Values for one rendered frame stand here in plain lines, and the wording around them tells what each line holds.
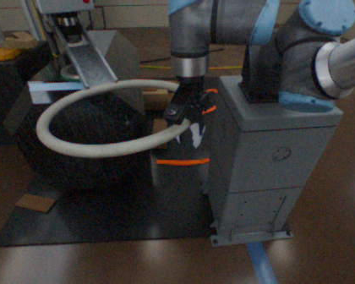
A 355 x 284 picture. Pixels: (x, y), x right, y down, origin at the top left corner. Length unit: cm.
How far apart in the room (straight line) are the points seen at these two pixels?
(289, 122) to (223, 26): 54
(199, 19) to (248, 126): 48
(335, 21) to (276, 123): 35
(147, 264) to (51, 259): 55
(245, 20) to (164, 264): 122
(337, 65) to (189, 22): 37
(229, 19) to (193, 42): 8
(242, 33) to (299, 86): 28
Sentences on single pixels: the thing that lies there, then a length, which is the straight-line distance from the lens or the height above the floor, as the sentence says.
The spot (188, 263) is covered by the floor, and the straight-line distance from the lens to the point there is 139.
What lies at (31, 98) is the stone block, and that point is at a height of 76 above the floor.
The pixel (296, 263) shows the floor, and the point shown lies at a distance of 153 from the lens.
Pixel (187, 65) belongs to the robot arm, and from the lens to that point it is 52.
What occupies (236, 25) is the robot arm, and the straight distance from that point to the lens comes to 49.
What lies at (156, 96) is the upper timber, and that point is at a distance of 245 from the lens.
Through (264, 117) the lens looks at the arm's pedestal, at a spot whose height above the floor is 85.
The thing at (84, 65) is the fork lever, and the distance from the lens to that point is 110.
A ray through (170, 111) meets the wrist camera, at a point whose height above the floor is 102.
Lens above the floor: 128
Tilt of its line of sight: 39 degrees down
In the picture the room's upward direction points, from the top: straight up
